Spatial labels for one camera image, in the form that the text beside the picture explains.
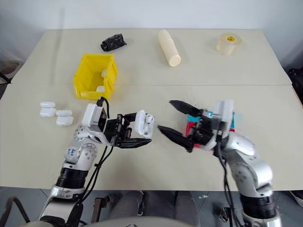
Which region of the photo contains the curved black hose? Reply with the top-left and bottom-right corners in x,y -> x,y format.
4,196 -> 32,224

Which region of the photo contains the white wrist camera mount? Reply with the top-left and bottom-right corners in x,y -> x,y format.
204,99 -> 235,151
82,103 -> 107,133

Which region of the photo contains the crumpled black plastic bag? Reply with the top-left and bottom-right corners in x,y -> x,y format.
99,33 -> 127,53

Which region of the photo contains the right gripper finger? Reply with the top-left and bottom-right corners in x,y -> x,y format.
158,125 -> 195,154
169,100 -> 205,118

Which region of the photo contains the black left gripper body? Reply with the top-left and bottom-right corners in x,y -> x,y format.
103,114 -> 133,147

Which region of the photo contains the cream cylindrical roll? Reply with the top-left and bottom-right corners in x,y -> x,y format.
158,29 -> 182,68

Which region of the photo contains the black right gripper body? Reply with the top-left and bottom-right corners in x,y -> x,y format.
186,108 -> 223,147

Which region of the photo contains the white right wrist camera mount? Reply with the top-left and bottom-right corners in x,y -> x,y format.
204,99 -> 235,151

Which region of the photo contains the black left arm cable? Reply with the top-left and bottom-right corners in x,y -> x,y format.
67,96 -> 115,225

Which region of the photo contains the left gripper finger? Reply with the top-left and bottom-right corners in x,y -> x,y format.
117,137 -> 152,149
122,113 -> 139,124

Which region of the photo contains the clear tape roll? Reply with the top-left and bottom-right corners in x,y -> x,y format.
215,32 -> 243,57

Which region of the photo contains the dark chair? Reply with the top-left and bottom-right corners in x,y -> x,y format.
0,61 -> 20,84

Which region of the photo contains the yellow plastic bin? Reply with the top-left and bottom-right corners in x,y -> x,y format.
72,53 -> 119,100

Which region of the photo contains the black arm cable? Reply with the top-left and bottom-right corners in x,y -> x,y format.
212,131 -> 246,227
67,96 -> 115,225

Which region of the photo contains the red and blue tray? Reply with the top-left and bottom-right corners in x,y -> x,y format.
182,110 -> 243,150

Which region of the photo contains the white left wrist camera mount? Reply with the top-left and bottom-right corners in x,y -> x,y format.
82,103 -> 107,133

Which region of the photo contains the brown metal bracket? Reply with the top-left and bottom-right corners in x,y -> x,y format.
94,196 -> 107,223

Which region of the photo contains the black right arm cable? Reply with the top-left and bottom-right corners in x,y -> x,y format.
212,131 -> 246,227

